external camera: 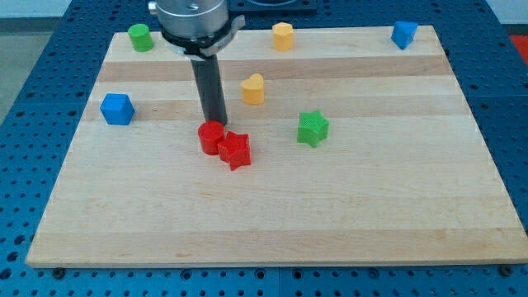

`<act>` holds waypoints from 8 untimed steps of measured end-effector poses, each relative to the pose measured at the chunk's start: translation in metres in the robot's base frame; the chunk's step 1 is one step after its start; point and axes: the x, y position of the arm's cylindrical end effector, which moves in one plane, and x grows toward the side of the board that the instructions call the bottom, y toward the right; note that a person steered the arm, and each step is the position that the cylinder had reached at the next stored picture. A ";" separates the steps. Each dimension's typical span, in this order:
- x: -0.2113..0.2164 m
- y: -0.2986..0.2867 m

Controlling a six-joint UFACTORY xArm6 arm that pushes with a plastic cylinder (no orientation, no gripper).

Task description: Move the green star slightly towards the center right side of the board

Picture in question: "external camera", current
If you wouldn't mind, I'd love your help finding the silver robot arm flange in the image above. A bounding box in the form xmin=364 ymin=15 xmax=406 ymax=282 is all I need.
xmin=148 ymin=0 xmax=246 ymax=60

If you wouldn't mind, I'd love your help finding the red star block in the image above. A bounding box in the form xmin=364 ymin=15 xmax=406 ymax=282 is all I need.
xmin=218 ymin=131 xmax=251 ymax=171

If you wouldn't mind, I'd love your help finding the green star block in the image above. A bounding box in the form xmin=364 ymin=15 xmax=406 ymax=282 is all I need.
xmin=297 ymin=110 xmax=329 ymax=148

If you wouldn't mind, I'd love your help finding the light wooden board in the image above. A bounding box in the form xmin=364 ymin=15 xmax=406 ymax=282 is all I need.
xmin=26 ymin=26 xmax=527 ymax=268

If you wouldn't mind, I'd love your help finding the red cylinder block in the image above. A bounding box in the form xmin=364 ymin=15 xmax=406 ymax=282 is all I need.
xmin=197 ymin=120 xmax=224 ymax=155

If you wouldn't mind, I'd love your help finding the yellow heart block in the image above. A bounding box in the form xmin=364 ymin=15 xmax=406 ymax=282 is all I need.
xmin=240 ymin=73 xmax=265 ymax=105

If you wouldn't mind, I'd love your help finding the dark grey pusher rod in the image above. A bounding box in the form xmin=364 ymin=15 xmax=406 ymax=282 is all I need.
xmin=191 ymin=55 xmax=228 ymax=125

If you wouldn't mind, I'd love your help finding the yellow hexagon block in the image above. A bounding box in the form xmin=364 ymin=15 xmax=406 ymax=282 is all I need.
xmin=271 ymin=22 xmax=294 ymax=52

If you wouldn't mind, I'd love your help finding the blue cube block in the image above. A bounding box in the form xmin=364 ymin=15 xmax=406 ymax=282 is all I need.
xmin=100 ymin=93 xmax=135 ymax=125

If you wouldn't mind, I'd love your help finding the green cylinder block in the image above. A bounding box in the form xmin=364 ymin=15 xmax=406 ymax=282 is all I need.
xmin=127 ymin=23 xmax=154 ymax=52

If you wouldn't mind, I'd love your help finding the blue triangle block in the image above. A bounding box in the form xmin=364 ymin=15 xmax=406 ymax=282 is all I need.
xmin=391 ymin=21 xmax=418 ymax=50

